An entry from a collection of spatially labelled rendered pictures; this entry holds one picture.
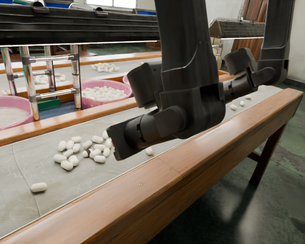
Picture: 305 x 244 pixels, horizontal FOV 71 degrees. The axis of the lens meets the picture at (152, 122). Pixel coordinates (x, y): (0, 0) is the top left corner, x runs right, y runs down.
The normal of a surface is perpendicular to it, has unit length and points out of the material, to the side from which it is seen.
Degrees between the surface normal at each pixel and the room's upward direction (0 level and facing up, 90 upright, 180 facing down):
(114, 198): 0
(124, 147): 50
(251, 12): 90
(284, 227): 0
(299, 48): 90
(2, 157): 0
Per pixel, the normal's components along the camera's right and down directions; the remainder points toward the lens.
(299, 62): -0.75, 0.24
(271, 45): -0.70, -0.04
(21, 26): 0.59, -0.29
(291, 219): 0.11, -0.87
